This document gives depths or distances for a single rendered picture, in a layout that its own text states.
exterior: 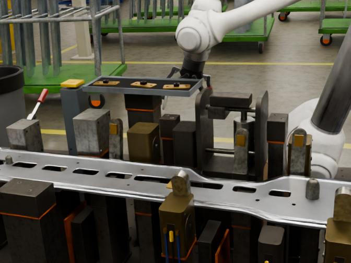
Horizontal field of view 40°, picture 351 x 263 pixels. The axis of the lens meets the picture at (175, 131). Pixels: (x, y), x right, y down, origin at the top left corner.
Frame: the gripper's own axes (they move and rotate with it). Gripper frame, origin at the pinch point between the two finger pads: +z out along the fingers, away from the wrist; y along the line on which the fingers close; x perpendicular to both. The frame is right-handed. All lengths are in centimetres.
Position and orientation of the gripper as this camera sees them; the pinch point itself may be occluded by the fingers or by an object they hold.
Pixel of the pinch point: (182, 110)
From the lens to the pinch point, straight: 176.1
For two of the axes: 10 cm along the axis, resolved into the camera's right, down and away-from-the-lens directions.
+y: 9.6, 2.6, -0.7
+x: 1.7, -4.1, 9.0
